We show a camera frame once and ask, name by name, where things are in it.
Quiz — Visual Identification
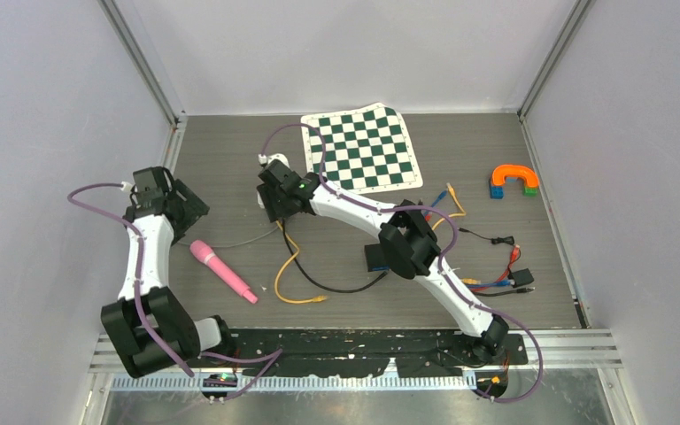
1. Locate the orange arch toy block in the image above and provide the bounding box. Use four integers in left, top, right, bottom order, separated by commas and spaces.
490, 164, 540, 189

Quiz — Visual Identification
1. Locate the short black cable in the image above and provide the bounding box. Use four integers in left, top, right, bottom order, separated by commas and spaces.
280, 218, 390, 295

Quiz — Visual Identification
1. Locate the black ethernet cable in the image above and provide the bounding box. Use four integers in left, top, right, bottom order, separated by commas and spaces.
473, 286, 536, 298

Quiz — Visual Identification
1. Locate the black power cord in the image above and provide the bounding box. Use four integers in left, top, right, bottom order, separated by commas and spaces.
456, 227, 516, 248

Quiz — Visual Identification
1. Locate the pink marker pen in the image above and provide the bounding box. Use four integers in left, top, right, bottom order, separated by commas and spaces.
189, 240, 259, 305

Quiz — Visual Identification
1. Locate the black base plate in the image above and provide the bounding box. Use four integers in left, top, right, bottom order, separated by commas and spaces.
207, 328, 528, 378

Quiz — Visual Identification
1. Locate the black network switch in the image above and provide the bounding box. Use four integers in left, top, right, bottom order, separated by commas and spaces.
364, 243, 390, 272

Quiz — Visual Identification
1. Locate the short yellow cable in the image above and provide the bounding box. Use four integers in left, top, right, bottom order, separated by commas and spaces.
274, 220, 328, 305

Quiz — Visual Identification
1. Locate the black power adapter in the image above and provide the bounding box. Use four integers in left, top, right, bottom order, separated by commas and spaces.
507, 268, 535, 288

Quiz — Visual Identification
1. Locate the green white chessboard mat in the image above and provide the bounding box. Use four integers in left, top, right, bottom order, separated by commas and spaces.
300, 103, 423, 195

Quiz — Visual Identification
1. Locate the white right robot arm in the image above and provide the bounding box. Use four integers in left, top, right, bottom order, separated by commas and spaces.
257, 155, 509, 364

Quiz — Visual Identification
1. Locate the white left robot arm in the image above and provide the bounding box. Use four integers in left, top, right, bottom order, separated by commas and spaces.
101, 166, 236, 378

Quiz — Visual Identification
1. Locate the blue toy block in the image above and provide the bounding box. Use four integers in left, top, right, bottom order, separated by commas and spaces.
489, 180, 505, 199

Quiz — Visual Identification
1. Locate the blue ethernet cable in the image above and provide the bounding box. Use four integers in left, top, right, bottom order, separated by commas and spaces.
428, 189, 514, 291

